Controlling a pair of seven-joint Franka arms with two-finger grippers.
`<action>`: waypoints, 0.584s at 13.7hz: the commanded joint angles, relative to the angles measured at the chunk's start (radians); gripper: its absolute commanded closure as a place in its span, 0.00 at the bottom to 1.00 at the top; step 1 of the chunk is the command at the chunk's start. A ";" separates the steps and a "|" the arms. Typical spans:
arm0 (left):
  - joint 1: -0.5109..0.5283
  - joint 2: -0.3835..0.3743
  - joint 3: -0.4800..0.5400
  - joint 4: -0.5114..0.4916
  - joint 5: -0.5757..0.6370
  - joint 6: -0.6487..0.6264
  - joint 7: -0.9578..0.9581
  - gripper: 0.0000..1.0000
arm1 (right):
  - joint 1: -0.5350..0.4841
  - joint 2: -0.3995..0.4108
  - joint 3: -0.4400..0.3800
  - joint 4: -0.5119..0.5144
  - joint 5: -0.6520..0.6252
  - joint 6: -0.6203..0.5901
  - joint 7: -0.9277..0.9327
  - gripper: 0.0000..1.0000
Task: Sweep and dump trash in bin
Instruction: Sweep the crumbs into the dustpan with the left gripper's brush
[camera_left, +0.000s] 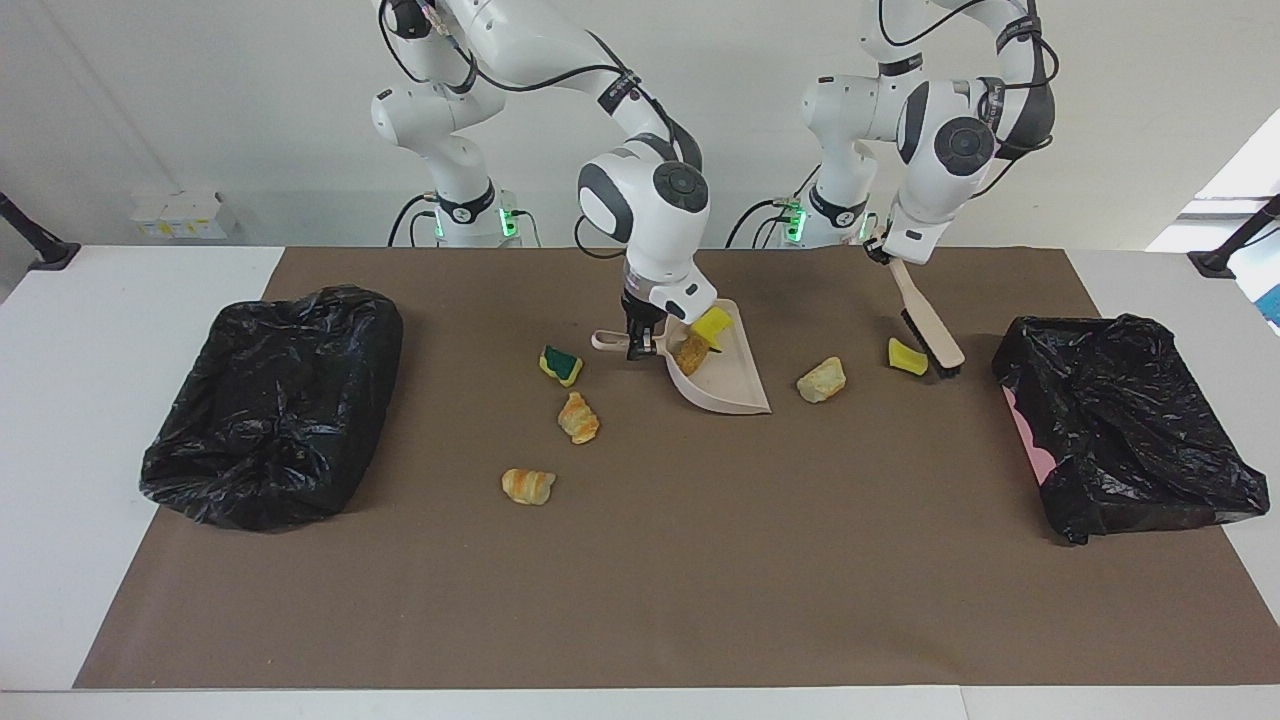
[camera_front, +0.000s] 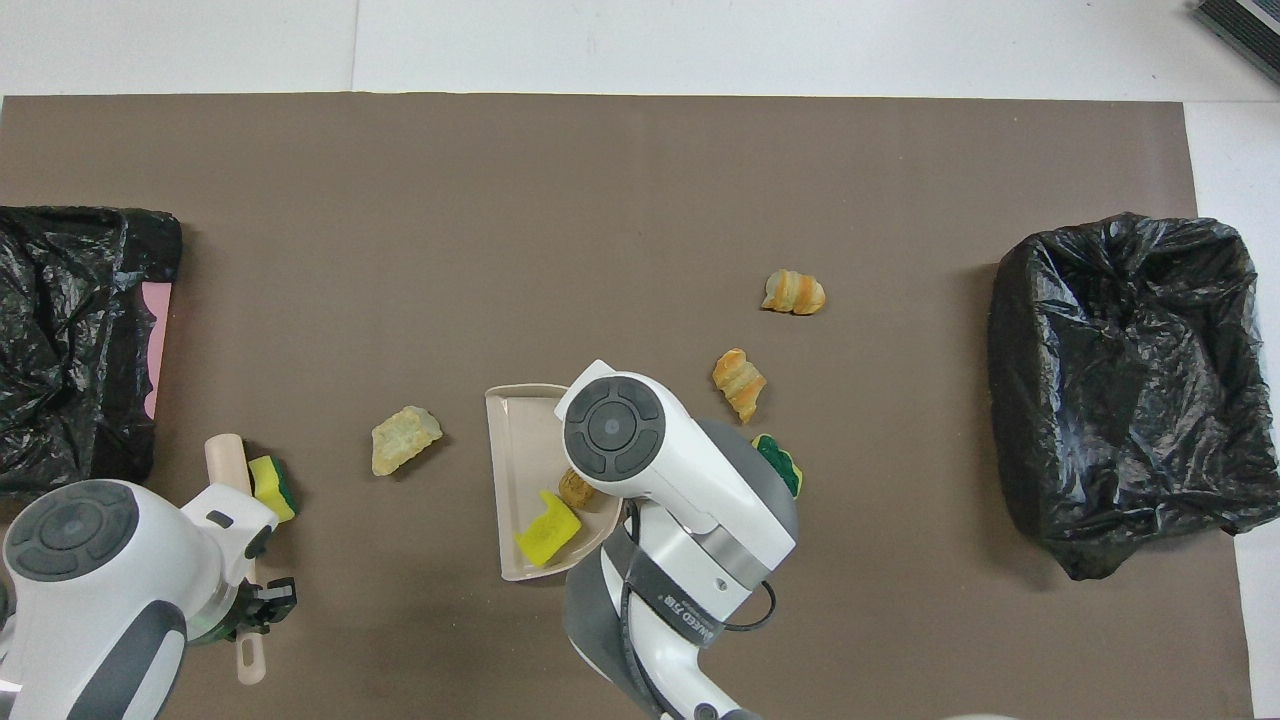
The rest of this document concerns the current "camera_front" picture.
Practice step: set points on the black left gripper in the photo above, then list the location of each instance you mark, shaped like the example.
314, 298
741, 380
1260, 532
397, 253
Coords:
268, 605

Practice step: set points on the small yellow sponge piece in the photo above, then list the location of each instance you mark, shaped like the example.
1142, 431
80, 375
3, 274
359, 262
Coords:
268, 485

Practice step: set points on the beige hand brush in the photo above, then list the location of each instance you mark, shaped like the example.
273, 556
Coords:
228, 462

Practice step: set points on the pale bread chunk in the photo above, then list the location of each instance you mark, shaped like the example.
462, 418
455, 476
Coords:
404, 441

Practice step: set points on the notched yellow sponge piece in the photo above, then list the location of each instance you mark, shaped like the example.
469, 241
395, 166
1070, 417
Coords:
548, 535

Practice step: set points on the beige plastic dustpan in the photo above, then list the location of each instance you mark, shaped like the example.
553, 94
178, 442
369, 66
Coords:
525, 450

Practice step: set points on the brown bread roll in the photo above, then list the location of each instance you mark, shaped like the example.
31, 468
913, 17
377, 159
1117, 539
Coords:
575, 488

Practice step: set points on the golden croissant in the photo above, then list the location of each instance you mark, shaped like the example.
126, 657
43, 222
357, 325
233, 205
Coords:
740, 385
796, 293

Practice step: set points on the green and yellow sponge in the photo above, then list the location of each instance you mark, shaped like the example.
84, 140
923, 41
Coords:
783, 462

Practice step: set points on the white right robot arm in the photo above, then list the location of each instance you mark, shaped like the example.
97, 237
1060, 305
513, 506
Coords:
680, 470

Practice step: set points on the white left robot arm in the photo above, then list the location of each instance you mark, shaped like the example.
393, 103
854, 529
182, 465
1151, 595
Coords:
90, 610

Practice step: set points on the pink plastic bin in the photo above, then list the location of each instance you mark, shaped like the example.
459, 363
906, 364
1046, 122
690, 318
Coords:
155, 350

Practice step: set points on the right black bag bin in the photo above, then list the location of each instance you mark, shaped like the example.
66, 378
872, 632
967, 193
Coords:
70, 350

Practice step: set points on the black bag lined bin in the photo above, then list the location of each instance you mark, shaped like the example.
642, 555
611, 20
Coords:
1130, 390

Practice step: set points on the brown table mat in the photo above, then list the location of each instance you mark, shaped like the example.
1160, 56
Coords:
600, 200

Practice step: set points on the dark ribbed device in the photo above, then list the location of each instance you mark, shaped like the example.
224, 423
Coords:
1245, 30

